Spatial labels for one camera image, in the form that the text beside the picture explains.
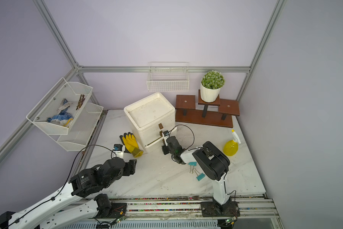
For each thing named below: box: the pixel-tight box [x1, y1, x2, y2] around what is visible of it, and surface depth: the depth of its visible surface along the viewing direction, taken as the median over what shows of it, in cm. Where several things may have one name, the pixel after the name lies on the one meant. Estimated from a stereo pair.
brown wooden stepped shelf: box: [175, 89, 240, 129], surface depth 112 cm
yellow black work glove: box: [119, 131, 144, 158], surface depth 101 cm
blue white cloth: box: [46, 97, 74, 128], surface depth 73 cm
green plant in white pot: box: [200, 70, 226, 103], surface depth 86 cm
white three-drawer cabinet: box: [123, 92, 178, 152], surface depth 88 cm
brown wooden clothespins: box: [75, 93, 86, 111], surface depth 83 cm
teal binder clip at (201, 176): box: [194, 167, 206, 182], surface depth 87 cm
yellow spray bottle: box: [223, 129, 242, 157], surface depth 89 cm
